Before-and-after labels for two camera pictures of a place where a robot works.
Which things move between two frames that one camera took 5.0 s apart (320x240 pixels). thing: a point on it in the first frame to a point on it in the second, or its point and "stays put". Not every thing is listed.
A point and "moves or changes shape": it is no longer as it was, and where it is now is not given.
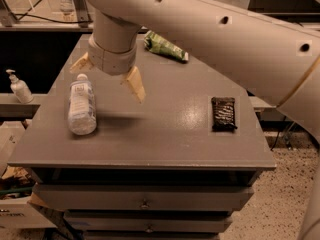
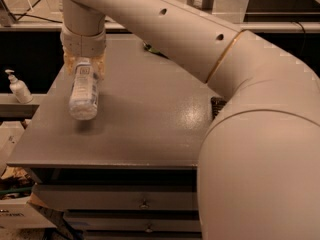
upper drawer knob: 144,204 stays put
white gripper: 111,61 to 82,44
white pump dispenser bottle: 20,88 stays put
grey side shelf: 12,109 stays put
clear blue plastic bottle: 82,106 moves or changes shape
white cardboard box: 17,213 stays put
